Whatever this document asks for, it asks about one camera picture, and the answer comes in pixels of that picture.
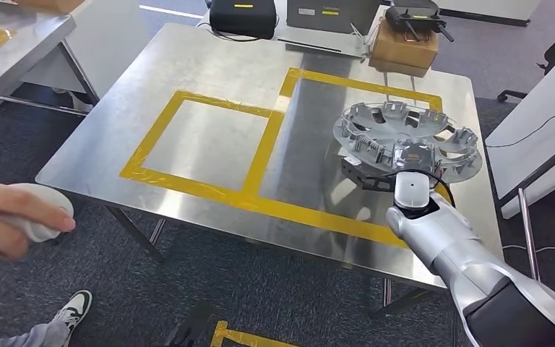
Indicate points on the person's hand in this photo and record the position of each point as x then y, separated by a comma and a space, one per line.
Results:
0, 206

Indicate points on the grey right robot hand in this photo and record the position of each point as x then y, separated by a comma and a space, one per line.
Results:
414, 155

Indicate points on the grey plastic wheel cover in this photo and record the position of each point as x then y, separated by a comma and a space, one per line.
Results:
392, 125

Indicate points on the steel workbench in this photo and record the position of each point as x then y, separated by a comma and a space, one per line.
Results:
210, 62
19, 52

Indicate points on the cardboard box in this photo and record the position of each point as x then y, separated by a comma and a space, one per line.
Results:
402, 50

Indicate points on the person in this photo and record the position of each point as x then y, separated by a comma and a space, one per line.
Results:
74, 311

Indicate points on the white cabinet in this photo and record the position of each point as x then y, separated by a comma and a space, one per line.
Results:
52, 79

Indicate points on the black remote with antennas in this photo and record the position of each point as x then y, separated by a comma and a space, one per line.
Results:
414, 16

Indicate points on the grey equipment box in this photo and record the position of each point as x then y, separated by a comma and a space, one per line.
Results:
335, 14

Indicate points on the black equipment case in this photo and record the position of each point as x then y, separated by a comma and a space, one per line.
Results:
244, 21

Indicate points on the yellow floor tape square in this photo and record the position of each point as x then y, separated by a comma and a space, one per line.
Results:
239, 335

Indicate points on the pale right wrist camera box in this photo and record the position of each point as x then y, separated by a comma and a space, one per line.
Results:
351, 163

